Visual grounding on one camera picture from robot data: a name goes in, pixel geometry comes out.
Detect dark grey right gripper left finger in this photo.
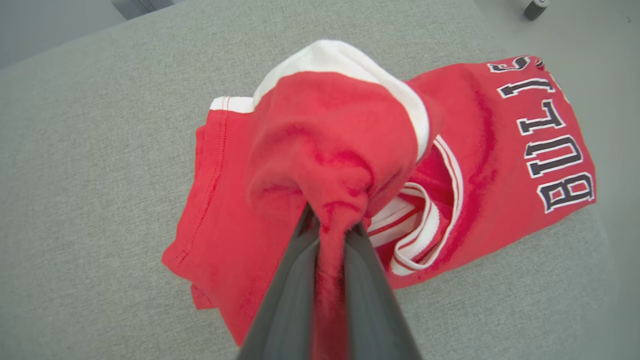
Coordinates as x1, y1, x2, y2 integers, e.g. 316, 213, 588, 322
235, 202, 322, 360

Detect red Bulls basketball jersey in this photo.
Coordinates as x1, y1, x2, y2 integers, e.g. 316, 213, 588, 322
367, 54, 598, 291

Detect grey fabric sofa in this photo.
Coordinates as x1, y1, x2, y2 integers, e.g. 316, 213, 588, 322
0, 0, 621, 360

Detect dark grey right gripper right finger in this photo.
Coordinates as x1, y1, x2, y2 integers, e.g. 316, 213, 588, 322
343, 221, 425, 360

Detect red shorts with white stripe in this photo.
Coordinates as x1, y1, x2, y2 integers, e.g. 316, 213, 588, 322
161, 39, 432, 360

